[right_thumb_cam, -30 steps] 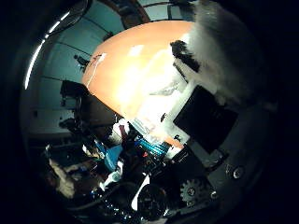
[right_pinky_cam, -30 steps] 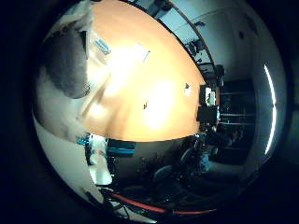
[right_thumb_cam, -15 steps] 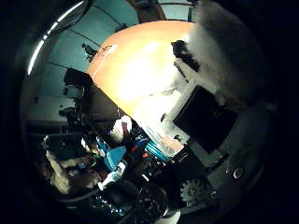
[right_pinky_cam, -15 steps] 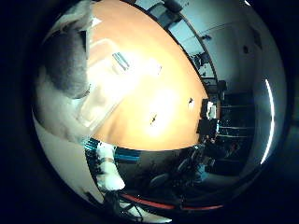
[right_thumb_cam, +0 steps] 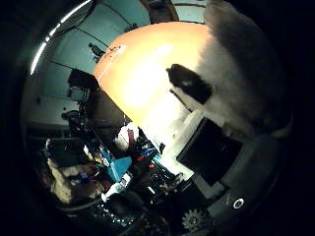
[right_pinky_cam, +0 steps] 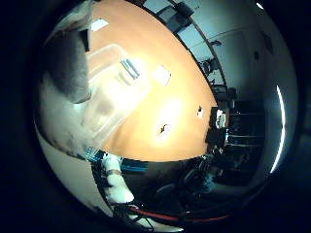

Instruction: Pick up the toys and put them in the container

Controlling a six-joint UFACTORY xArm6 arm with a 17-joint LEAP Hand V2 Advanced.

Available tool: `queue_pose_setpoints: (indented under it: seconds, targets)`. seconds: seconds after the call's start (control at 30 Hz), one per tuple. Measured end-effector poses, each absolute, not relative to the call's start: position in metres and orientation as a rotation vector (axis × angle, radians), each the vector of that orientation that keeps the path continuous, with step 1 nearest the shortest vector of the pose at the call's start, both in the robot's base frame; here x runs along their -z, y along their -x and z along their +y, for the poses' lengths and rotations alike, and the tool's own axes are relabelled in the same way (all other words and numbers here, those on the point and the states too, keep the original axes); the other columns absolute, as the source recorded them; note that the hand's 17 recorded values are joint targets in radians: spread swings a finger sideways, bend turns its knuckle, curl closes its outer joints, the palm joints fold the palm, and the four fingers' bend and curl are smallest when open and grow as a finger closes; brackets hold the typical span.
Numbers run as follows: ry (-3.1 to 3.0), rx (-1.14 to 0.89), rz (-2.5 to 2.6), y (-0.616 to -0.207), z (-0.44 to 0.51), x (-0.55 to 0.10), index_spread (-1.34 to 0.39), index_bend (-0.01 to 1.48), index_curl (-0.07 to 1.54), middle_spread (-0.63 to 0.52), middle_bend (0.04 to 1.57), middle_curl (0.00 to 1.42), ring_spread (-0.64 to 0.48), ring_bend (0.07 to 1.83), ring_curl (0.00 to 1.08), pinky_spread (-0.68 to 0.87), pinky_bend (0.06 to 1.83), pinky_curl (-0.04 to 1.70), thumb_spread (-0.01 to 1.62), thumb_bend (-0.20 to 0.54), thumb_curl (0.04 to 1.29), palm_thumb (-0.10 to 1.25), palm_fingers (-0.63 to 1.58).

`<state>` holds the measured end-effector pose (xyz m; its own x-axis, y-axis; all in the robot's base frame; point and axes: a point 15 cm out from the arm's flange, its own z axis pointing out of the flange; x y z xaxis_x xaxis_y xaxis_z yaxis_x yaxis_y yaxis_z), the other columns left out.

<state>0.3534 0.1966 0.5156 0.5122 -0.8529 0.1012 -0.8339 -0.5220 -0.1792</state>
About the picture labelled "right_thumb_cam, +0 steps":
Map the beige fabric bundle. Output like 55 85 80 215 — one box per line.
41 156 104 205

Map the blue metal rail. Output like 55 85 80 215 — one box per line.
141 147 165 166

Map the white bag with red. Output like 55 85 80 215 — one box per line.
113 121 141 151

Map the blue plastic object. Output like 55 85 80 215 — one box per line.
99 147 133 184

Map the black camera on stand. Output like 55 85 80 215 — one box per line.
88 41 106 63

